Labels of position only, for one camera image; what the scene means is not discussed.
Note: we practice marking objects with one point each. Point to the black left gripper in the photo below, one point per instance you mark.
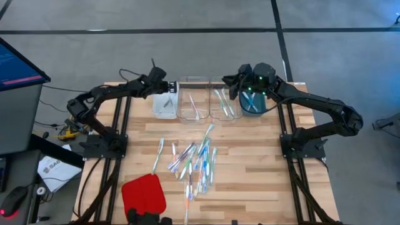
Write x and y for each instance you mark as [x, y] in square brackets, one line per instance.
[156, 82]

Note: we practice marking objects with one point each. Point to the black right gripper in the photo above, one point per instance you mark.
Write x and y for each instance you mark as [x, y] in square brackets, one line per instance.
[245, 78]

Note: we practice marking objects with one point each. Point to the green toothbrush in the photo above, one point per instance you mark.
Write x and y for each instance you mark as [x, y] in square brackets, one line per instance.
[220, 101]
[157, 156]
[213, 162]
[187, 165]
[227, 103]
[208, 131]

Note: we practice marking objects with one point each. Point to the blue toothbrush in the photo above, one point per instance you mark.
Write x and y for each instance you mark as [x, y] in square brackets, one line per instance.
[254, 107]
[206, 172]
[247, 107]
[201, 154]

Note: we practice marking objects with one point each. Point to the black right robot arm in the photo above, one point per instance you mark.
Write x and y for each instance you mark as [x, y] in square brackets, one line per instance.
[312, 101]

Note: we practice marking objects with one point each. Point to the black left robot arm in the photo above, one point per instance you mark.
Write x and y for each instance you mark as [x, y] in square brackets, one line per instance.
[103, 92]

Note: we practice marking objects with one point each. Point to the white plastic bin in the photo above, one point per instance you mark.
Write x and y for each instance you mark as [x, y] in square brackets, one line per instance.
[162, 112]

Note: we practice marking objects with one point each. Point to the clear plastic bin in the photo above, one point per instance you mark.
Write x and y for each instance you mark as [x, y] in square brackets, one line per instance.
[215, 114]
[184, 115]

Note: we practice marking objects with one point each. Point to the teal plastic bin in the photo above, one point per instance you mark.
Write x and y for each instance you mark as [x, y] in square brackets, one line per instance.
[261, 107]

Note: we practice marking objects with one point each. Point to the small white label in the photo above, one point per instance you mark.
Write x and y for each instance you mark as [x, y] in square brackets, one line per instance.
[298, 83]

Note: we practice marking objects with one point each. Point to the yellow power plug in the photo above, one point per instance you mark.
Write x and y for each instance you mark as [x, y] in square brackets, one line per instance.
[67, 136]

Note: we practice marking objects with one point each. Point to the red cloth pad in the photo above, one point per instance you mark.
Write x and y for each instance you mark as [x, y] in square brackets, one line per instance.
[143, 193]

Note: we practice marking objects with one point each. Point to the white printed booklet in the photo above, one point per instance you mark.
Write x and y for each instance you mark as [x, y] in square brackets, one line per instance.
[59, 172]

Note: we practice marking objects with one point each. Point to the black bulky device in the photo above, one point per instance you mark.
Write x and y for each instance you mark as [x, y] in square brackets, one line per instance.
[147, 218]

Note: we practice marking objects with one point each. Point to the computer monitor blue screen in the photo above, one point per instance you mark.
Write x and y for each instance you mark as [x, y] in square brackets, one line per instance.
[15, 67]

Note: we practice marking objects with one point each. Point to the white tape roll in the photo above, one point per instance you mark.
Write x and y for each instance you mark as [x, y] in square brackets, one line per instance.
[38, 190]

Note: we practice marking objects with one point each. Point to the grey desk black edge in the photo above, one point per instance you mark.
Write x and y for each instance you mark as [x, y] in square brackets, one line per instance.
[18, 175]

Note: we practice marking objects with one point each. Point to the small dark floor stand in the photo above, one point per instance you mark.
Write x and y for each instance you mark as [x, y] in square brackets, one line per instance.
[397, 19]

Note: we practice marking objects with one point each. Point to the black keyboard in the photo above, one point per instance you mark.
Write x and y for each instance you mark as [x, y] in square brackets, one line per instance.
[2, 175]

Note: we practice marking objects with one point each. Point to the black computer mouse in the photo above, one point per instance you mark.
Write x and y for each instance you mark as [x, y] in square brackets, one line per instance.
[14, 200]

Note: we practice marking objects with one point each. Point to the black aluminium rig frame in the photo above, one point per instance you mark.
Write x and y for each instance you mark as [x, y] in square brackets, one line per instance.
[119, 115]

